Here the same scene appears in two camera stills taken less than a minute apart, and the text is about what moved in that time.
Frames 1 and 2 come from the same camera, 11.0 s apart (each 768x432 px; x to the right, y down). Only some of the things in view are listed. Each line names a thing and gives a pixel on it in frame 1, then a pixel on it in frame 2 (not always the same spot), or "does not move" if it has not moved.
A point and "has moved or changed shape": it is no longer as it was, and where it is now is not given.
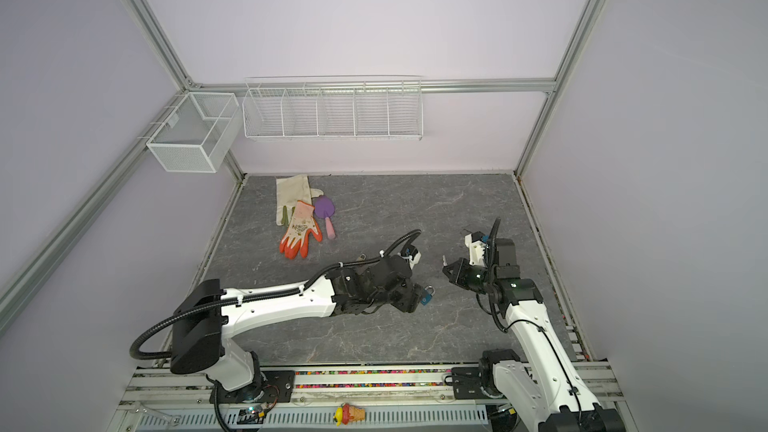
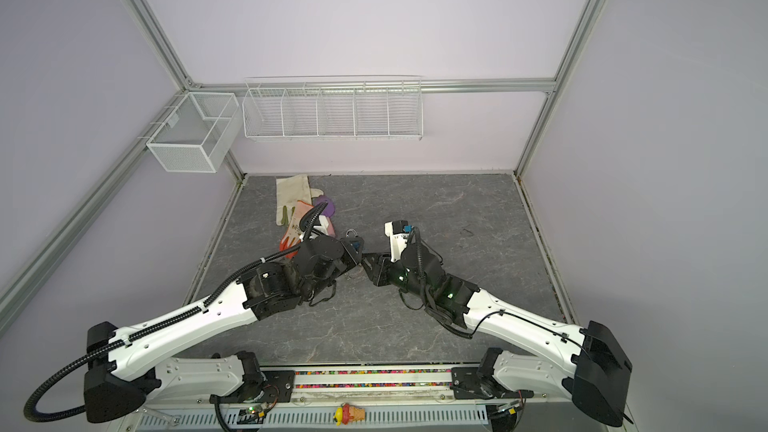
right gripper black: [460, 277] to [384, 268]
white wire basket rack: [333, 108] does not move
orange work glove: [295, 240] does not move
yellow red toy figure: [346, 414] does not move
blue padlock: [430, 291] has moved or changed shape
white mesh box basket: [196, 135] does not move
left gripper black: [411, 297] to [350, 264]
